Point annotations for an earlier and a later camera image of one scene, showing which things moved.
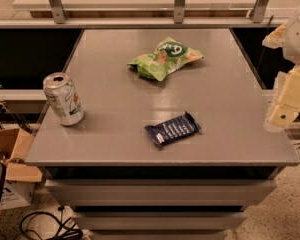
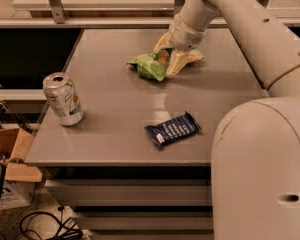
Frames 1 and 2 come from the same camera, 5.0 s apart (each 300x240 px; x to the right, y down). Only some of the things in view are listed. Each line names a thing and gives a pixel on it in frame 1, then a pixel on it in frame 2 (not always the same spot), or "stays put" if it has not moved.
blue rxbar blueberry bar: (172, 129) stays put
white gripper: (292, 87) → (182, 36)
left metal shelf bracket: (59, 14) stays put
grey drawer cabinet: (119, 185) stays put
